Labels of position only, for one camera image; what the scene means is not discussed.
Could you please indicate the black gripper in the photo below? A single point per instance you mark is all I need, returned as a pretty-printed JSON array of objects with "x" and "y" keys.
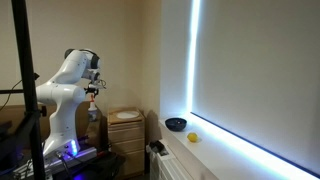
[{"x": 92, "y": 87}]

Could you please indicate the white spray bottle red trigger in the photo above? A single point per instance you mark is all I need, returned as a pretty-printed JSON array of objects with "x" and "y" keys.
[{"x": 92, "y": 111}]

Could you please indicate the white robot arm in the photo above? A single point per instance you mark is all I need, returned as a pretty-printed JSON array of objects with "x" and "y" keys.
[{"x": 63, "y": 93}]

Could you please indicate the brown leather sofa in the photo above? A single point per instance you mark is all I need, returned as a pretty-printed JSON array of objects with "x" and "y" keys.
[{"x": 85, "y": 123}]

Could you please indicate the white round plate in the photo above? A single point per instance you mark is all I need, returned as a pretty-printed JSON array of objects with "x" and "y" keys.
[{"x": 127, "y": 115}]

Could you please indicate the light wooden drawer cabinet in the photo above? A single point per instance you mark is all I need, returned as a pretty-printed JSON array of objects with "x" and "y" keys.
[{"x": 126, "y": 143}]

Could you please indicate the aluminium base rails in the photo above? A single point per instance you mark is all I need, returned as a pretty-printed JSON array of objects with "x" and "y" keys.
[{"x": 83, "y": 155}]

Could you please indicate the black tripod stand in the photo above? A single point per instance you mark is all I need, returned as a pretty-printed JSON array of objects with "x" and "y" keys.
[{"x": 28, "y": 83}]

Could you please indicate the black crumpled object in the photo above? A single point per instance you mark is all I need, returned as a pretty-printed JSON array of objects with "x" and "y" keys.
[{"x": 157, "y": 147}]

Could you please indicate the dark blue bowl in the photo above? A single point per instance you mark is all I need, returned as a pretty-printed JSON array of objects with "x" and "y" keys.
[{"x": 175, "y": 124}]

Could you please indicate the white ribbed radiator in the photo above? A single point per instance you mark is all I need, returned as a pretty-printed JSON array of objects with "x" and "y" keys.
[{"x": 166, "y": 166}]

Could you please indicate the yellow lemon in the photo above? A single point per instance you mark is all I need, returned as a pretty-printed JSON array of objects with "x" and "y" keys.
[{"x": 192, "y": 137}]

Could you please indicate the white window blind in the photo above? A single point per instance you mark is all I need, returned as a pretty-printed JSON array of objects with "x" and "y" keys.
[{"x": 260, "y": 73}]

